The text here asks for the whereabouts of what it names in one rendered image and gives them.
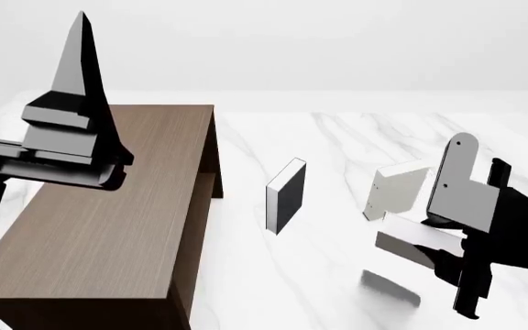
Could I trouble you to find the brown wooden table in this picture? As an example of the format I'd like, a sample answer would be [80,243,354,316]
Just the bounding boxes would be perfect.
[0,104,225,330]

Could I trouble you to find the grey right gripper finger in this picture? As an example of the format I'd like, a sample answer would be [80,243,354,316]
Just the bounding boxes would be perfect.
[375,213,466,270]
[425,131,500,234]

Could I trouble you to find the pointed grey left gripper finger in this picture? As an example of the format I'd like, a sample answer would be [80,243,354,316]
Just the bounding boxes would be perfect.
[20,10,136,167]

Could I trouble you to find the light grey flat block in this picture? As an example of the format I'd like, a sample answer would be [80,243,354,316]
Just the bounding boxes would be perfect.
[361,159,433,222]

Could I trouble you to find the black book with white pages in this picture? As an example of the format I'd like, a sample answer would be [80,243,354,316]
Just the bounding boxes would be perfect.
[265,157,308,237]

